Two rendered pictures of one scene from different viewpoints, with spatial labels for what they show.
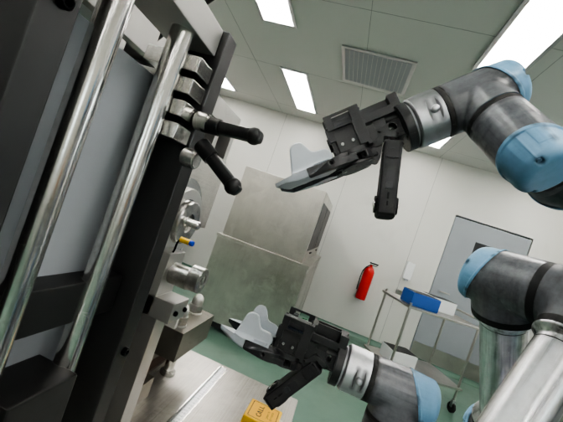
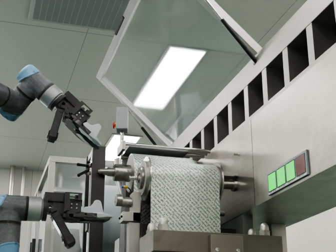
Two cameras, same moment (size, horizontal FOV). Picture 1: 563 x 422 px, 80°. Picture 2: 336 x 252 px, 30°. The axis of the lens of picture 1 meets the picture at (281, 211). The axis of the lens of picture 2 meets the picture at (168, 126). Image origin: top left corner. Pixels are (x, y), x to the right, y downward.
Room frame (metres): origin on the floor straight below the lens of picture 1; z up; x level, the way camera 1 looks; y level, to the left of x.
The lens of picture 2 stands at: (2.40, -0.72, 0.69)
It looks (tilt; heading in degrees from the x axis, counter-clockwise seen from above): 20 degrees up; 152
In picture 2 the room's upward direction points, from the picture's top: straight up
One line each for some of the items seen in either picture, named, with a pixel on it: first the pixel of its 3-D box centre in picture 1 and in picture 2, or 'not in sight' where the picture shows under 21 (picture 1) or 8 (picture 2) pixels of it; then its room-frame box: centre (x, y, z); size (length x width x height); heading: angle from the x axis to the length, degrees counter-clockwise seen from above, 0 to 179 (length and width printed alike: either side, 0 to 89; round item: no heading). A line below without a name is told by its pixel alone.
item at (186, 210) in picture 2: not in sight; (185, 217); (0.66, 0.27, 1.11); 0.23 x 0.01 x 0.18; 79
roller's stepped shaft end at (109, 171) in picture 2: not in sight; (106, 171); (0.31, 0.13, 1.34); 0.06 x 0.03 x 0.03; 79
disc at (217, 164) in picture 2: not in sight; (215, 183); (0.63, 0.41, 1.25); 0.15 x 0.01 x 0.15; 169
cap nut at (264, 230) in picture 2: not in sight; (264, 230); (0.86, 0.43, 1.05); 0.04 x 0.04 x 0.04
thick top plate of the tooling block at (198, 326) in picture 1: (121, 301); (210, 247); (0.78, 0.28, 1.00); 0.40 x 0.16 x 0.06; 79
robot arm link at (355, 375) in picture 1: (353, 370); (35, 209); (0.56, -0.20, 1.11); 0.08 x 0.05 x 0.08; 169
